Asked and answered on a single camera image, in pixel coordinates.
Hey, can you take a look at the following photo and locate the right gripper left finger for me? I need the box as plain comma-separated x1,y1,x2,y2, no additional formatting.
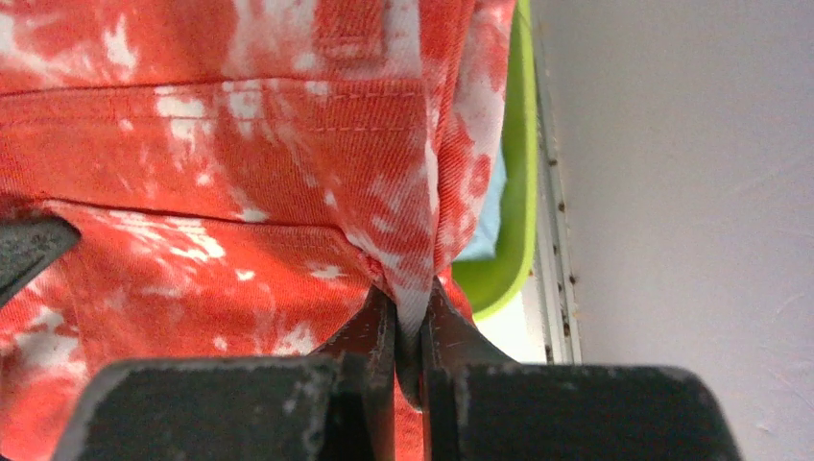
54,288,395,460

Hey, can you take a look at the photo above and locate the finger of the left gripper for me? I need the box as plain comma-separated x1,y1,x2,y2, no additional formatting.
1,216,81,305

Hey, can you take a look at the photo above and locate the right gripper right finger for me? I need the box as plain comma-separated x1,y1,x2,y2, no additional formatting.
420,284,741,460

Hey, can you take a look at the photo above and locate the lime green plastic tray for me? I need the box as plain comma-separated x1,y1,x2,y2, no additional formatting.
452,1,539,322

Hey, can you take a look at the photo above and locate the light blue cloth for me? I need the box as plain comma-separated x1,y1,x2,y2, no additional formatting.
454,150,507,262

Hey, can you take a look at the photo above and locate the orange red item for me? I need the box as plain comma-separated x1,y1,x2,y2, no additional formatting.
1,1,515,460

